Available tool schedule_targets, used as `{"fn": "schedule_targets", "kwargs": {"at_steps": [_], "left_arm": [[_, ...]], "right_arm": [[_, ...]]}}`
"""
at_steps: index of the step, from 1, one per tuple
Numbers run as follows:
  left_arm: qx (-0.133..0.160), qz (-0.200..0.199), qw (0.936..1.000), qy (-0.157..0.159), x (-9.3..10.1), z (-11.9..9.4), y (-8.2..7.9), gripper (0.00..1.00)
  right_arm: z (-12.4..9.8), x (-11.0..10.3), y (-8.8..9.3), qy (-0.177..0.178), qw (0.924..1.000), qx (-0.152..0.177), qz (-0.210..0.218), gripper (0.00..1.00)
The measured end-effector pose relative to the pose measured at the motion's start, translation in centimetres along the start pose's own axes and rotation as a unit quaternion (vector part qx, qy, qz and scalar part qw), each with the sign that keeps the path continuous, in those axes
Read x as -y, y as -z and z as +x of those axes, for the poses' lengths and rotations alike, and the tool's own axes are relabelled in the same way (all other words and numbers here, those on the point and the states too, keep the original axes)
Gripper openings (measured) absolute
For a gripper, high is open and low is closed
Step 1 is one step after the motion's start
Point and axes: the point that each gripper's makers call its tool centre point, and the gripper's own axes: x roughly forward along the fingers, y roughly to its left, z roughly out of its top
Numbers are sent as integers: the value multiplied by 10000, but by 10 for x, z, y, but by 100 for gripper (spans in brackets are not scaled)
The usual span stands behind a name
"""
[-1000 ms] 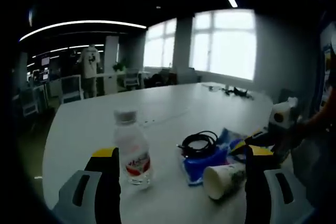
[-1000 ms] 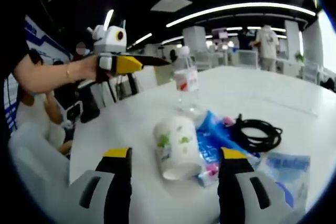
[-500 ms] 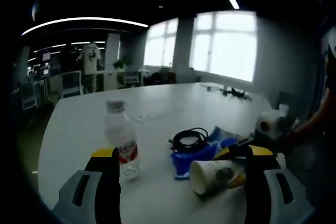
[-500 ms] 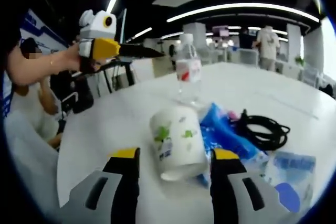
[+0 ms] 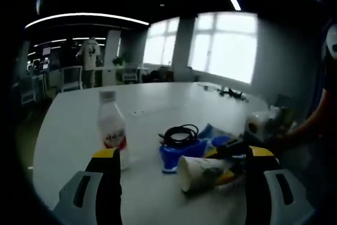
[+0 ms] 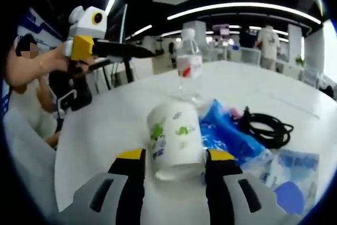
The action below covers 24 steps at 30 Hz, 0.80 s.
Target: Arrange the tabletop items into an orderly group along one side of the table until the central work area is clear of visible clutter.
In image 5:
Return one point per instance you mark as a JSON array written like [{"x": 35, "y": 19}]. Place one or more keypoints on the white table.
[{"x": 73, "y": 130}]

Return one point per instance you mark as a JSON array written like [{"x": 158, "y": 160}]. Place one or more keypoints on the green potted plant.
[{"x": 118, "y": 61}]

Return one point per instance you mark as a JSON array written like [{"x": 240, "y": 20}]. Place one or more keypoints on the lit monitor screen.
[{"x": 46, "y": 50}]

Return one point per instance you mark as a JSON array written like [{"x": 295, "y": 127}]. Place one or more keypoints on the blue clear plastic bag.
[{"x": 208, "y": 132}]

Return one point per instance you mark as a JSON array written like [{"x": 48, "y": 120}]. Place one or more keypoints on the white chest device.
[{"x": 332, "y": 40}]

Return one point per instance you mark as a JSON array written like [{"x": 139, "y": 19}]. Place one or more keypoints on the narrow bright window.
[{"x": 160, "y": 43}]

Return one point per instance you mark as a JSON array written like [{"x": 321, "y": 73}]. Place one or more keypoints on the printed white paper cup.
[{"x": 200, "y": 175}]

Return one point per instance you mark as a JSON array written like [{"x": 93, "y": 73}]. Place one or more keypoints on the white bottle with red label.
[{"x": 110, "y": 125}]

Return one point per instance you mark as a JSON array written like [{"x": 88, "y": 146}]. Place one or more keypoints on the large bright window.
[{"x": 226, "y": 48}]

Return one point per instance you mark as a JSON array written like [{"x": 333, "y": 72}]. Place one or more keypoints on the white mesh office chair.
[
  {"x": 71, "y": 78},
  {"x": 130, "y": 74},
  {"x": 27, "y": 89}
]

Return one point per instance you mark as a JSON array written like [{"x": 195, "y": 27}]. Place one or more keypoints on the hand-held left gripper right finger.
[{"x": 256, "y": 190}]

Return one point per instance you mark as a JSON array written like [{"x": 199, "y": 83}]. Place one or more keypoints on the person's dark clothing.
[{"x": 330, "y": 77}]

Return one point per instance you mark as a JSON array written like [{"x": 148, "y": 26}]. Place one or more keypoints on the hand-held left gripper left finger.
[{"x": 105, "y": 188}]

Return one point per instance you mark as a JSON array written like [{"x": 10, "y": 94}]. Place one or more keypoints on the long ceiling light strip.
[{"x": 87, "y": 13}]

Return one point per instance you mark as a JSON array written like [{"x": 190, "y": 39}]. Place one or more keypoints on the black bag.
[{"x": 158, "y": 75}]

